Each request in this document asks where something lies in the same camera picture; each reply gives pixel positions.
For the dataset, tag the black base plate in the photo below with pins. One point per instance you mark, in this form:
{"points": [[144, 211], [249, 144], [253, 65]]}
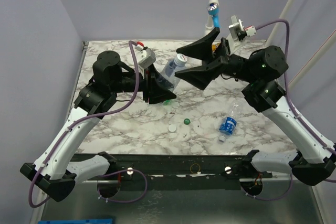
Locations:
{"points": [[180, 172]]}

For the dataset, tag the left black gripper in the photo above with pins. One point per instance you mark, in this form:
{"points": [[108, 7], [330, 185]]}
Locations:
{"points": [[154, 87]]}

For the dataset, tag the blue label clear bottle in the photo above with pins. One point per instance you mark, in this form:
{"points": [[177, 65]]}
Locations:
{"points": [[229, 123]]}

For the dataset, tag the white red-logo bottle cap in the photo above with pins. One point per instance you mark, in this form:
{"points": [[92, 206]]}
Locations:
{"points": [[180, 59]]}

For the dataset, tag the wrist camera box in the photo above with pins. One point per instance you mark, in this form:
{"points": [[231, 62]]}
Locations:
{"points": [[146, 57], [238, 34]]}

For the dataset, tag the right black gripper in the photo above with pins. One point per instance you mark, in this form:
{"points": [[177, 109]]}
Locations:
{"points": [[225, 54]]}

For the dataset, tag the small clear water bottle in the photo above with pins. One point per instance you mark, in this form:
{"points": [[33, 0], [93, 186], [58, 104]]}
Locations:
{"points": [[167, 76]]}

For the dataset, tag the blue bin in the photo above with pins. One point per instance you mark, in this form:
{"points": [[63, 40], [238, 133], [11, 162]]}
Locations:
{"points": [[81, 221]]}

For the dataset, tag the green plastic bottle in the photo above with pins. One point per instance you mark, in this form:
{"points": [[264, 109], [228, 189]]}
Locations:
{"points": [[167, 102]]}

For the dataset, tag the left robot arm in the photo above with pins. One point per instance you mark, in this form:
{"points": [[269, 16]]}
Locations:
{"points": [[54, 172]]}

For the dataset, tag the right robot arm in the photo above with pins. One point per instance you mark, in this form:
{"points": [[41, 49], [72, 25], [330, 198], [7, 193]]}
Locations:
{"points": [[313, 161]]}

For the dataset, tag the white pipe frame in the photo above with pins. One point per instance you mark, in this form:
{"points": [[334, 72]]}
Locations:
{"points": [[317, 55]]}

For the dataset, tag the green bottle cap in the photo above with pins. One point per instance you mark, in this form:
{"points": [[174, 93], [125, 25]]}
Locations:
{"points": [[187, 121]]}

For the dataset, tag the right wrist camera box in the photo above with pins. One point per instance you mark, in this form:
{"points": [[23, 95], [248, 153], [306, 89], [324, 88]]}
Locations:
{"points": [[238, 34]]}

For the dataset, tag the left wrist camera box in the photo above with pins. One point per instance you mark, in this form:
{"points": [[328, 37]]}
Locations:
{"points": [[146, 57]]}

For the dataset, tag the blue faucet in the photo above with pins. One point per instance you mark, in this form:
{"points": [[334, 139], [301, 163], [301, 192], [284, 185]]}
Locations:
{"points": [[213, 11]]}

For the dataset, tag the blue white bottle cap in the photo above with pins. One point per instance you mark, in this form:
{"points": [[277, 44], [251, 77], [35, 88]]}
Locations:
{"points": [[222, 139]]}

